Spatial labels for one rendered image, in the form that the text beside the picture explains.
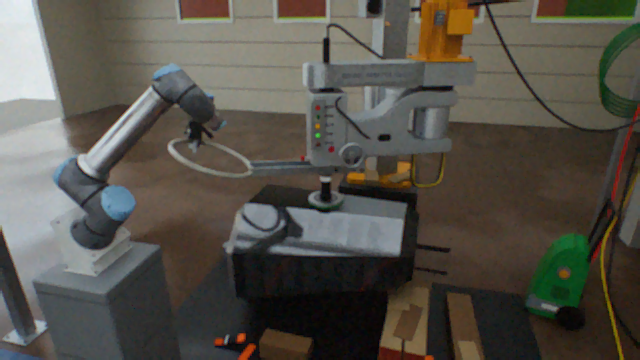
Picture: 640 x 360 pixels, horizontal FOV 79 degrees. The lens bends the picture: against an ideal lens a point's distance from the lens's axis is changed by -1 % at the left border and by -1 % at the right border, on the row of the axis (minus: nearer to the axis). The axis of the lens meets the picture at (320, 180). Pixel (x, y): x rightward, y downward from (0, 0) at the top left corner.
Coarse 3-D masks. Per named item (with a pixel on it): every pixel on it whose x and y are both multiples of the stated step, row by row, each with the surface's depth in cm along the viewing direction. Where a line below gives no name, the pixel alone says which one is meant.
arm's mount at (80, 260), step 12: (60, 216) 172; (72, 216) 176; (60, 228) 169; (120, 228) 191; (60, 240) 171; (72, 240) 170; (120, 240) 187; (60, 252) 174; (72, 252) 172; (84, 252) 170; (96, 252) 174; (108, 252) 180; (120, 252) 189; (72, 264) 175; (84, 264) 173; (96, 264) 174; (108, 264) 181
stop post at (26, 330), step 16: (0, 240) 230; (0, 256) 231; (0, 272) 233; (16, 272) 241; (0, 288) 239; (16, 288) 242; (16, 304) 243; (16, 320) 248; (32, 320) 255; (16, 336) 252; (32, 336) 252
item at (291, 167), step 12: (252, 168) 223; (264, 168) 224; (276, 168) 225; (288, 168) 226; (300, 168) 228; (312, 168) 229; (324, 168) 230; (336, 168) 231; (348, 168) 233; (360, 168) 231
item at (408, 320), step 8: (408, 288) 258; (392, 296) 251; (400, 296) 251; (408, 296) 251; (392, 304) 244; (400, 304) 244; (408, 304) 244; (408, 312) 237; (416, 312) 237; (400, 320) 231; (408, 320) 231; (416, 320) 231; (400, 328) 225; (408, 328) 225; (400, 336) 219; (408, 336) 219
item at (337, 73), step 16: (304, 64) 210; (320, 64) 205; (336, 64) 206; (352, 64) 207; (368, 64) 208; (384, 64) 209; (400, 64) 210; (416, 64) 212; (432, 64) 212; (448, 64) 213; (464, 64) 215; (304, 80) 213; (320, 80) 206; (336, 80) 207; (352, 80) 209; (368, 80) 210; (384, 80) 212; (400, 80) 214; (416, 80) 215; (432, 80) 215; (448, 80) 217; (464, 80) 219
